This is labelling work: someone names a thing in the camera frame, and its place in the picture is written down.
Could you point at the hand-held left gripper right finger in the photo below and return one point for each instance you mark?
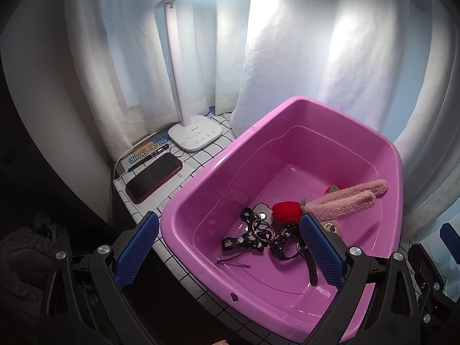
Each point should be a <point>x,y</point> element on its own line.
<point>321,249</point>

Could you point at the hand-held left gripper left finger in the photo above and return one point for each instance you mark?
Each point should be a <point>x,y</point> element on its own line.
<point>138,248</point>

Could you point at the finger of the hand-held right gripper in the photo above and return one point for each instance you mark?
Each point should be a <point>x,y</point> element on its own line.
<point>451,235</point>

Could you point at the beige sloth face plush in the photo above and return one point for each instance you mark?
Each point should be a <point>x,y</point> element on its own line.
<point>330,227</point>

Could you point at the black wrist watch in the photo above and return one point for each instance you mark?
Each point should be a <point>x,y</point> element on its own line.
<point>280,246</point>

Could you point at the large silver bangle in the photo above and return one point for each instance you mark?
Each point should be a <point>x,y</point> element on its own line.
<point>275,230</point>

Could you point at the pink fuzzy strawberry headband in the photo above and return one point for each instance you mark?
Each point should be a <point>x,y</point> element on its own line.
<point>345,203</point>

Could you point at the small silver bangle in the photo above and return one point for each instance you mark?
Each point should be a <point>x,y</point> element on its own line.
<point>253,227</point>

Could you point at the metal hair clip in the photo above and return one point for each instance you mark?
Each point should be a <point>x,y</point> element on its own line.
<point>233,261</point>

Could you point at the pink plastic bin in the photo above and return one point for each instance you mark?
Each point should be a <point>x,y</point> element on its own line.
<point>251,158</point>

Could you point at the white checked tablecloth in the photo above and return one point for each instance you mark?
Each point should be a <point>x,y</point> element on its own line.
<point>169,201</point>

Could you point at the smartphone with red case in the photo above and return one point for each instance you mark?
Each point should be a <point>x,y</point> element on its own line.
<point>154,178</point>

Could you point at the black patterned hair bow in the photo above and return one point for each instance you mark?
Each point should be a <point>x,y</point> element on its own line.
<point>248,240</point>

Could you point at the yellow and blue booklet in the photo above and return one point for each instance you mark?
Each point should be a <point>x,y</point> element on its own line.
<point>138,158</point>

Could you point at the small black cylinder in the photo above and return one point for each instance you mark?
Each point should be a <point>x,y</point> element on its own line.
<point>160,148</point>

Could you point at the white desk lamp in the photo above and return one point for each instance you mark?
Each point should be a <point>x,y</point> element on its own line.
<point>196,134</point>

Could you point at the white curtain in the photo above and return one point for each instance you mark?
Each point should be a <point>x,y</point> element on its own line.
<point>287,61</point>

